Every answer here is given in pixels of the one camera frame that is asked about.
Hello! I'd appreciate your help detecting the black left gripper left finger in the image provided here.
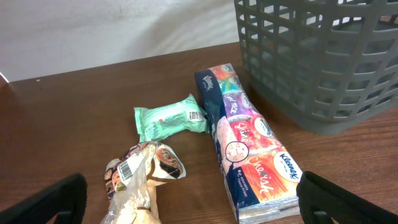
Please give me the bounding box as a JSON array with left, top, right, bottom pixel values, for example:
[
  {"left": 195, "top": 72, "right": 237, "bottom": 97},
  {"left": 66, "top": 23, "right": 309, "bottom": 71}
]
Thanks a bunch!
[{"left": 1, "top": 173, "right": 88, "bottom": 224}]

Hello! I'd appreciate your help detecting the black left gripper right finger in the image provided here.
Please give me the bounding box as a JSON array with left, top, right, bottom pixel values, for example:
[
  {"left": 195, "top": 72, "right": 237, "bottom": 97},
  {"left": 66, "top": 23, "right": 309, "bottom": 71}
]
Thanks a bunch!
[{"left": 297, "top": 171, "right": 397, "bottom": 224}]

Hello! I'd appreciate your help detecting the grey plastic lattice basket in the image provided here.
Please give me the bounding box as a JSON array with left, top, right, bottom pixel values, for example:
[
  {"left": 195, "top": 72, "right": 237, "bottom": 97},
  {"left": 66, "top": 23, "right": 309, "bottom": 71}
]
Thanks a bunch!
[{"left": 234, "top": 0, "right": 397, "bottom": 135}]

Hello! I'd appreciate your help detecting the colourful Kleenex tissue pack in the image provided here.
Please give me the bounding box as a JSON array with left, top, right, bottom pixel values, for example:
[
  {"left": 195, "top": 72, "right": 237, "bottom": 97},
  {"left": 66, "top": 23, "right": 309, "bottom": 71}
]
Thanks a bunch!
[{"left": 195, "top": 63, "right": 302, "bottom": 223}]

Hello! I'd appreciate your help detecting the brown cream snack bag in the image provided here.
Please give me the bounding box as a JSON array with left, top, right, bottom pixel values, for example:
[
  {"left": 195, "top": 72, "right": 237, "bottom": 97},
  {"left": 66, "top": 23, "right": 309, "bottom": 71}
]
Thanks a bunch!
[{"left": 101, "top": 141, "right": 186, "bottom": 224}]

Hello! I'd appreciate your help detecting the mint green wipes packet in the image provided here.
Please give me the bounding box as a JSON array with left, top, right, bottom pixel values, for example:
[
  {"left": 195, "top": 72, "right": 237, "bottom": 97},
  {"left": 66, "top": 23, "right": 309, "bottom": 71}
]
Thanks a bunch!
[{"left": 134, "top": 95, "right": 210, "bottom": 142}]

